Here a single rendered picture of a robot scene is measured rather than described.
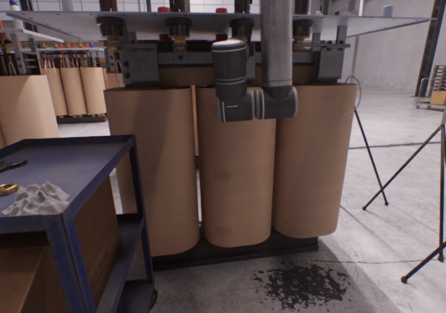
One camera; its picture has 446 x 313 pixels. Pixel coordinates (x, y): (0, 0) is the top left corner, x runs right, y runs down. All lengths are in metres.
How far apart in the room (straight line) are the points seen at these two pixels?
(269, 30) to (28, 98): 2.75
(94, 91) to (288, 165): 5.92
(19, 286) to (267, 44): 0.85
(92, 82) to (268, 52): 6.17
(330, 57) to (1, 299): 1.40
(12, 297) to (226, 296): 1.12
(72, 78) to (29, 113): 3.82
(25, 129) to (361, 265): 3.20
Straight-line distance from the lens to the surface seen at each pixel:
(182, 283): 1.64
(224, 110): 0.87
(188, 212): 1.40
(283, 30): 0.88
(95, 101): 6.89
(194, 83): 1.31
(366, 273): 1.85
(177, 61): 1.25
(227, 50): 0.83
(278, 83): 0.88
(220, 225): 1.44
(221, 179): 1.30
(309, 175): 1.45
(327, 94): 1.37
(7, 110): 3.30
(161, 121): 1.19
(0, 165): 1.02
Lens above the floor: 1.15
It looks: 19 degrees down
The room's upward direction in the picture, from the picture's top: 1 degrees counter-clockwise
